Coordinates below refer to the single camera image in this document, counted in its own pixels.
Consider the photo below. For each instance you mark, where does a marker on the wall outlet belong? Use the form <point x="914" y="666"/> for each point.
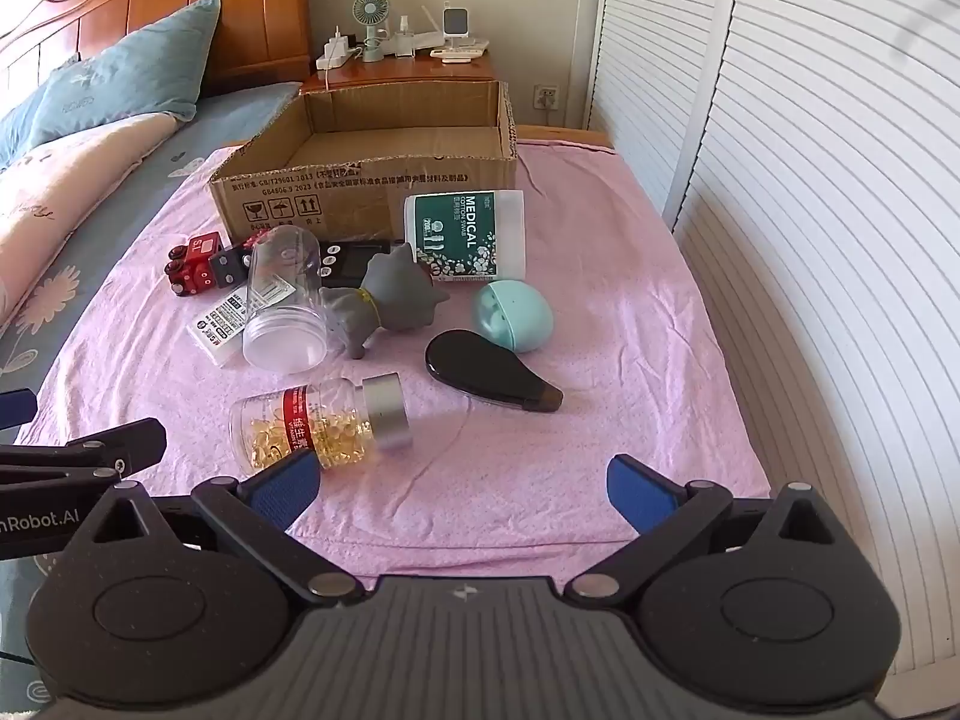
<point x="546" y="96"/>

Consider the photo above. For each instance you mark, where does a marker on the clear spray bottle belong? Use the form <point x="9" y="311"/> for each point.
<point x="403" y="37"/>

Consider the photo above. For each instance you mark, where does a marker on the black oval device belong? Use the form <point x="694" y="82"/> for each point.
<point x="472" y="364"/>

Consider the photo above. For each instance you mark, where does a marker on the pink blanket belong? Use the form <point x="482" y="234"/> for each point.
<point x="637" y="390"/>

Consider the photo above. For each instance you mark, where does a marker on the teal egg-shaped case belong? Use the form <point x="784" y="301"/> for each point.
<point x="514" y="315"/>

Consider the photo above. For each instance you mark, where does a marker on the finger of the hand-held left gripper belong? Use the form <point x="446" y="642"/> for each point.
<point x="16" y="409"/>
<point x="127" y="442"/>

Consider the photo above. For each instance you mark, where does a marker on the grey toy figure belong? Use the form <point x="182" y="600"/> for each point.
<point x="390" y="292"/>

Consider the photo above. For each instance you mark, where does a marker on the blue pillow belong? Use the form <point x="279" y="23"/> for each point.
<point x="142" y="60"/>

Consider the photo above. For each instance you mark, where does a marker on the white louvered closet door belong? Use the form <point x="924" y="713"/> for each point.
<point x="652" y="52"/>
<point x="840" y="240"/>

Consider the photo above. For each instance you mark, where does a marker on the small white labelled box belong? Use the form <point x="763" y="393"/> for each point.
<point x="217" y="326"/>

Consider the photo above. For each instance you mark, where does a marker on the white router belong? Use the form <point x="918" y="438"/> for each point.
<point x="429" y="24"/>

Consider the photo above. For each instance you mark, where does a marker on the black digital timer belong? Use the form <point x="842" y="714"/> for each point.
<point x="345" y="255"/>

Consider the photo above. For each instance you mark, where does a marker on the pink floral pillow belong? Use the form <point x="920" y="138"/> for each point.
<point x="60" y="187"/>

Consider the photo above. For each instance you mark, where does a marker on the red toy train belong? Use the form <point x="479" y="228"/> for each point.
<point x="199" y="270"/>

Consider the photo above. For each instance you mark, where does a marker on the wooden nightstand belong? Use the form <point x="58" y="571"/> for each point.
<point x="420" y="71"/>

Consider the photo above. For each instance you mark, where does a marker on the cardboard box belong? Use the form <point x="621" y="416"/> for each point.
<point x="360" y="187"/>

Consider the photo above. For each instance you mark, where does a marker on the clear plastic jar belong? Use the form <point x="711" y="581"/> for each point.
<point x="285" y="330"/>

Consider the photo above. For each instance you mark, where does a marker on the capsule bottle with silver cap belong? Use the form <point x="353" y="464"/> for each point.
<point x="330" y="427"/>

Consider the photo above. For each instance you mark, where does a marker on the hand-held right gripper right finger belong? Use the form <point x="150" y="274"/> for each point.
<point x="637" y="495"/>

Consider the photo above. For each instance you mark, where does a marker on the wooden headboard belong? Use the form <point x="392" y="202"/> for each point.
<point x="247" y="7"/>

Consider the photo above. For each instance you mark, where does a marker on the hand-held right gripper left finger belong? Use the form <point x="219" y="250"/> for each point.
<point x="289" y="487"/>

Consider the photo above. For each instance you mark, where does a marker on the black toy car red wheels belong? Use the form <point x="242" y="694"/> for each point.
<point x="229" y="262"/>

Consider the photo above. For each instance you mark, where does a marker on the blue floral bed sheet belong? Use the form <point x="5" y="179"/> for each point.
<point x="187" y="127"/>

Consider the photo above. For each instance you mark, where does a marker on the small green desk fan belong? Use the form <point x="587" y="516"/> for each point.
<point x="369" y="9"/>

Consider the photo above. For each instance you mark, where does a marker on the green label cotton swab container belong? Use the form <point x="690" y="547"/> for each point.
<point x="457" y="232"/>

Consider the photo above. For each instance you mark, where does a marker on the white power strip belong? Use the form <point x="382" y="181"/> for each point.
<point x="339" y="52"/>

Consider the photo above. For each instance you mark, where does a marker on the white remote control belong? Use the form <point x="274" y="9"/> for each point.
<point x="457" y="55"/>

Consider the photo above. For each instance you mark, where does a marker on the small white screen device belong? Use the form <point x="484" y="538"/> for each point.
<point x="455" y="22"/>

